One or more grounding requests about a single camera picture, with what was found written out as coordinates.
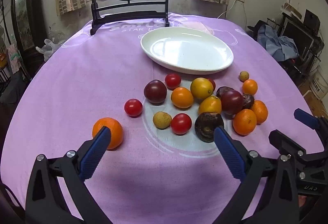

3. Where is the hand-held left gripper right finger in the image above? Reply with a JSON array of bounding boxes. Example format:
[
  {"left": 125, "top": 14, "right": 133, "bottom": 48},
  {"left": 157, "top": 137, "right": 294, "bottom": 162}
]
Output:
[{"left": 214, "top": 125, "right": 300, "bottom": 224}]

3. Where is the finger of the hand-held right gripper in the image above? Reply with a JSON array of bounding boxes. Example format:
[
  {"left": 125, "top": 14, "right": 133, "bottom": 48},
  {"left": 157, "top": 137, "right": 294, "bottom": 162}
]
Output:
[
  {"left": 269, "top": 130, "right": 308, "bottom": 157},
  {"left": 294, "top": 108, "right": 328, "bottom": 143}
]

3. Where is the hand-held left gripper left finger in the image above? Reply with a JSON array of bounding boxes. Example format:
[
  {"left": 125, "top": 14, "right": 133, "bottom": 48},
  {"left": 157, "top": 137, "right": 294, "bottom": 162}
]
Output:
[{"left": 25, "top": 125, "right": 113, "bottom": 224}]

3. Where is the large orange mandarin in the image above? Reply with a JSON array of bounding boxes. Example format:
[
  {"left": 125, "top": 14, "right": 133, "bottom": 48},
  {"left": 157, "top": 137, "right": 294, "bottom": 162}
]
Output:
[{"left": 92, "top": 117, "right": 124, "bottom": 150}]

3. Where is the large dark water chestnut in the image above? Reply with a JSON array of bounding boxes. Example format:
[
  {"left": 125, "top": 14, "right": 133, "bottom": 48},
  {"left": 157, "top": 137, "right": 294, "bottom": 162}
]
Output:
[{"left": 194, "top": 112, "right": 224, "bottom": 143}]

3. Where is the dark purple plum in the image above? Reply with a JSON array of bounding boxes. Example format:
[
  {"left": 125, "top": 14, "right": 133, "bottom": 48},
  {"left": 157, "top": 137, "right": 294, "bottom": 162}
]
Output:
[
  {"left": 221, "top": 89, "right": 244, "bottom": 115},
  {"left": 143, "top": 80, "right": 167, "bottom": 105}
]

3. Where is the yellow-orange tomato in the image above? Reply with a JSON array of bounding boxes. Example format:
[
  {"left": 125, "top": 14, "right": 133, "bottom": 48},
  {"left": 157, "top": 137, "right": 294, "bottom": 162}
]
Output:
[{"left": 198, "top": 95, "right": 222, "bottom": 115}]

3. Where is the small orange cherry tomato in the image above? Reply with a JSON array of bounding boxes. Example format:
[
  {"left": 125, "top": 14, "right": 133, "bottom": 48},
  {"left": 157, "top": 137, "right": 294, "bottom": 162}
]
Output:
[{"left": 242, "top": 79, "right": 258, "bottom": 95}]

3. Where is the white oval plate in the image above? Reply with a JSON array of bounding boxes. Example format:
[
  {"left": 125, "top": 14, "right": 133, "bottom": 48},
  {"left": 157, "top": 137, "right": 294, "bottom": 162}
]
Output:
[{"left": 140, "top": 27, "right": 234, "bottom": 75}]

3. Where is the white storage box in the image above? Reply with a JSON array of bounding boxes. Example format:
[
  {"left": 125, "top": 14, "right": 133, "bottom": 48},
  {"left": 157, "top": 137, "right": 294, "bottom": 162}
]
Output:
[{"left": 310, "top": 77, "right": 328, "bottom": 100}]

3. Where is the yellow tomato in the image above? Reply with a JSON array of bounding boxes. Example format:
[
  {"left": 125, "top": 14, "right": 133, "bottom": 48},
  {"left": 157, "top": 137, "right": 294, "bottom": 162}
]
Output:
[{"left": 190, "top": 78, "right": 214, "bottom": 100}]

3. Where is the blue cloth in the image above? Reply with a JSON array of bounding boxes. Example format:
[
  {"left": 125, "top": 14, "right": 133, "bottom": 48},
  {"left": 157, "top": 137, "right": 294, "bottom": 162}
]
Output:
[{"left": 257, "top": 25, "right": 300, "bottom": 61}]

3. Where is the black monitor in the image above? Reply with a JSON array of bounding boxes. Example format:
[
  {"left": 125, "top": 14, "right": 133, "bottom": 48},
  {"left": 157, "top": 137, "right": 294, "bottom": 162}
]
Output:
[{"left": 282, "top": 20, "right": 314, "bottom": 58}]

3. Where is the black speaker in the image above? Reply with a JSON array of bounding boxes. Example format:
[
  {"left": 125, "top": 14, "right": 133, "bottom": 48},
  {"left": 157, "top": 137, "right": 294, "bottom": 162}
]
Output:
[{"left": 304, "top": 9, "right": 321, "bottom": 32}]

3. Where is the dark wooden cabinet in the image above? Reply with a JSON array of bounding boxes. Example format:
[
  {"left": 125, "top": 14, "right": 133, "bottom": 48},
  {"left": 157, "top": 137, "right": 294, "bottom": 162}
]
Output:
[{"left": 10, "top": 0, "right": 49, "bottom": 73}]

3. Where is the white power cable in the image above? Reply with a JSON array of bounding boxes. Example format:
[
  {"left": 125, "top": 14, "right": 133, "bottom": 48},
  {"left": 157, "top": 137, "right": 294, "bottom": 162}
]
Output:
[{"left": 218, "top": 0, "right": 236, "bottom": 20}]

